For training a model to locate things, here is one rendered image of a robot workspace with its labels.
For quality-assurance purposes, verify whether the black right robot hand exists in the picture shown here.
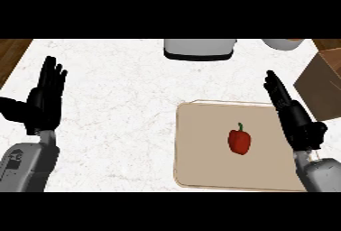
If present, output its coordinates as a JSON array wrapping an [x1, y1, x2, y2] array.
[[263, 69, 329, 152]]

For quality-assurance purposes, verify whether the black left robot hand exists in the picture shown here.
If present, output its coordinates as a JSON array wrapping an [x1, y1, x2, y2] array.
[[0, 55, 69, 136]]

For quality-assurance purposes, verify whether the brown cardboard box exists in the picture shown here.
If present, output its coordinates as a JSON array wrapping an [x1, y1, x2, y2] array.
[[292, 47, 341, 123]]

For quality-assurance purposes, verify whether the red bell pepper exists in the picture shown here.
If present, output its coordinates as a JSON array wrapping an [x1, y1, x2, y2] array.
[[226, 122, 252, 156]]

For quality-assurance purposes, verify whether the beige tray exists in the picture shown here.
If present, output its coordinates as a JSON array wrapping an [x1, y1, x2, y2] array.
[[173, 99, 307, 192]]

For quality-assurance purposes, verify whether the pale grey round container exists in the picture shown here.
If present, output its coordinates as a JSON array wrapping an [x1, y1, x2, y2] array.
[[260, 39, 307, 51]]

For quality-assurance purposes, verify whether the grey appliance with black base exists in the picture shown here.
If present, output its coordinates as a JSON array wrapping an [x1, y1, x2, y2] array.
[[162, 39, 239, 62]]

